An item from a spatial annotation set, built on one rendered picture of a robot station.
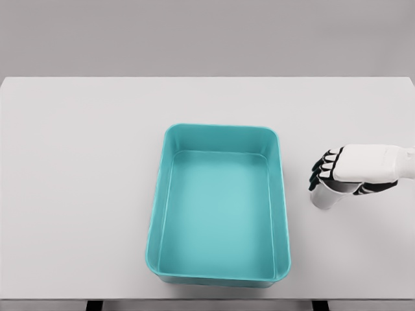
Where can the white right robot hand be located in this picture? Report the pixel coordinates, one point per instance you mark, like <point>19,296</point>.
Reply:
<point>360,165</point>

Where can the white paper cup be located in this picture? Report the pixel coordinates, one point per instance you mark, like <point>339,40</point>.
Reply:
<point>324,197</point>

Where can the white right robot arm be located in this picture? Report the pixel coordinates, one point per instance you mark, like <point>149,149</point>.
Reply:
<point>409,162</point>

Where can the teal rectangular plastic basket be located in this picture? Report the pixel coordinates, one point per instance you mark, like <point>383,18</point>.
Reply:
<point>217,207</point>

